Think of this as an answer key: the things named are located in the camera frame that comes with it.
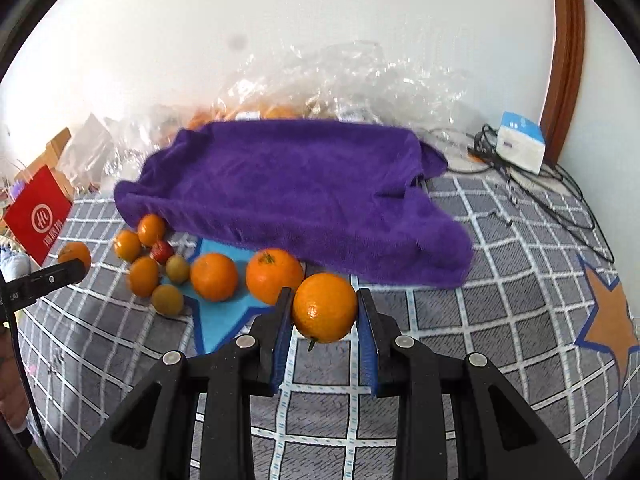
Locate small tangerine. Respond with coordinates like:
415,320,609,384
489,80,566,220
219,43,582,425
137,214,166,247
58,242,91,272
128,256,160,298
113,230,142,262

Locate yellow-green round fruit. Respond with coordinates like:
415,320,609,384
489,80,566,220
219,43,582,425
151,284,184,316

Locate small yellow-green fruit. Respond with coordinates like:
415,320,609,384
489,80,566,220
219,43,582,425
165,254,191,285

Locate person's left hand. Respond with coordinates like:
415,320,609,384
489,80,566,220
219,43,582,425
0,326,29,434

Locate red paper bag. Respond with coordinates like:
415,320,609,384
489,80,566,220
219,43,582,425
4,166,72,266

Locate large orange with stem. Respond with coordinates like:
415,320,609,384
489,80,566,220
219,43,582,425
245,248,305,306

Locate round orange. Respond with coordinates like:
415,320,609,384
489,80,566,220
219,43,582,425
190,252,239,302

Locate small red fruit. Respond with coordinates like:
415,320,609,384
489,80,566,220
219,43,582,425
150,240,175,266

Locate grey checkered bedsheet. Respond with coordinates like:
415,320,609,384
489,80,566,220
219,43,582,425
20,176,639,479

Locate purple towel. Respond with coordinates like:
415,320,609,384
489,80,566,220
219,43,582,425
114,119,473,288

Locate blue white tissue pack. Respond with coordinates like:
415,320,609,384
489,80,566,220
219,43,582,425
496,112,546,174

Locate clear plastic bags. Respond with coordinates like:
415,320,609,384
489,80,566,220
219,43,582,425
55,41,469,194

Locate black cables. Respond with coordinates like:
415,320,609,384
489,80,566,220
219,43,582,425
466,122,615,265

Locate brown wooden door frame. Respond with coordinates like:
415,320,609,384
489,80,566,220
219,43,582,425
540,0,586,165

